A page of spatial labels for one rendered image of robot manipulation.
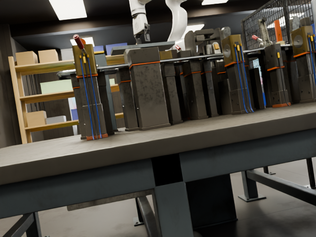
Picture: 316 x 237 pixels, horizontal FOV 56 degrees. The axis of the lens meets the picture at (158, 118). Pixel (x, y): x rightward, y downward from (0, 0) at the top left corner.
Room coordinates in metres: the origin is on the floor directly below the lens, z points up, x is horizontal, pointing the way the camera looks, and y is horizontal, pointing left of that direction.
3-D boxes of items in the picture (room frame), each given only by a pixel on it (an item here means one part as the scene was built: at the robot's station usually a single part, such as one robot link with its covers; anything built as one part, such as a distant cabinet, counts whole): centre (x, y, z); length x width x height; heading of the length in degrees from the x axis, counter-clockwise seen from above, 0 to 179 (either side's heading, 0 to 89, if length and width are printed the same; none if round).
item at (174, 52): (1.68, -0.13, 0.90); 0.05 x 0.05 x 0.40; 14
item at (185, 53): (1.69, -0.19, 0.89); 0.12 x 0.07 x 0.38; 14
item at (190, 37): (1.72, -0.33, 0.95); 0.18 x 0.13 x 0.49; 104
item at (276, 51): (1.38, -0.58, 0.84); 0.10 x 0.05 x 0.29; 14
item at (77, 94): (1.34, 0.33, 0.84); 0.12 x 0.05 x 0.29; 14
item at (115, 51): (1.76, 0.03, 1.16); 0.37 x 0.14 x 0.02; 104
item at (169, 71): (1.44, -0.07, 0.84); 0.12 x 0.05 x 0.29; 14
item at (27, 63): (6.58, 1.51, 1.24); 2.80 x 0.73 x 2.48; 99
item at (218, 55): (1.48, -0.26, 1.00); 1.38 x 0.22 x 0.02; 104
